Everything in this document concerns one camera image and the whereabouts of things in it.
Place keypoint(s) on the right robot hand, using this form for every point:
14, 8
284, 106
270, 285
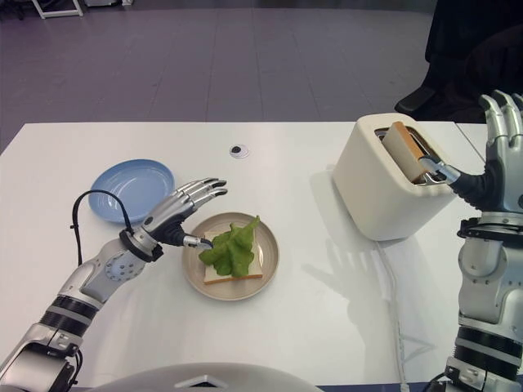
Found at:
496, 163

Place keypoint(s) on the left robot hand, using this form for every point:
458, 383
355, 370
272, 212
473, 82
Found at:
171, 212

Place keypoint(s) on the green lettuce leaf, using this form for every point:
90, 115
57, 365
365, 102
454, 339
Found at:
231, 249

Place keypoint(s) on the bread slice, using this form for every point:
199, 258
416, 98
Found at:
404, 151
251, 273

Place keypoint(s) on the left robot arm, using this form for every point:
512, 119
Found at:
77, 294

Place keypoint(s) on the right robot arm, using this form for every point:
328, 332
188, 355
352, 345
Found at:
486, 294

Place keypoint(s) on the blue plate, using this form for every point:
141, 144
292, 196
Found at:
130, 196

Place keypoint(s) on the beige plate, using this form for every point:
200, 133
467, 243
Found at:
267, 249

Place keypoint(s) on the person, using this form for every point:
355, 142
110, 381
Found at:
461, 57

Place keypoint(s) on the cream toaster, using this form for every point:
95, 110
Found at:
380, 196

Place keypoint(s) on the robot body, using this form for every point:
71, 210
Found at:
204, 377

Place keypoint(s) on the white table frame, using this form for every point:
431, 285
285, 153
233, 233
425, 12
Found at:
57, 8

